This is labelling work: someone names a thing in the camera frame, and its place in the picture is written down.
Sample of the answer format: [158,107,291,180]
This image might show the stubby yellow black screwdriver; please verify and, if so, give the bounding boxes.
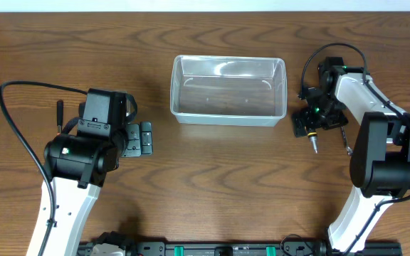
[307,132,318,154]

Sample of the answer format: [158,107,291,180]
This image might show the small silver wrench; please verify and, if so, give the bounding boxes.
[340,127,353,156]

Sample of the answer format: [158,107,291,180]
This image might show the clear plastic container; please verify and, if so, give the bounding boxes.
[170,55,288,127]

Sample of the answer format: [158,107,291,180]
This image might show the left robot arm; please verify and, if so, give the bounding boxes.
[27,89,153,255]

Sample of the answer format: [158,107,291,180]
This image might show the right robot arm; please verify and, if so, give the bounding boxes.
[292,57,410,255]

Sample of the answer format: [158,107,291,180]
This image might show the black yellow slim screwdriver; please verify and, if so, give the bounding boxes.
[78,102,85,118]

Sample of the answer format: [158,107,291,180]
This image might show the small claw hammer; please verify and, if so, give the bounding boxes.
[56,100,64,134]

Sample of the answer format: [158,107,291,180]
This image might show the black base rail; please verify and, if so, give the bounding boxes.
[76,230,404,256]

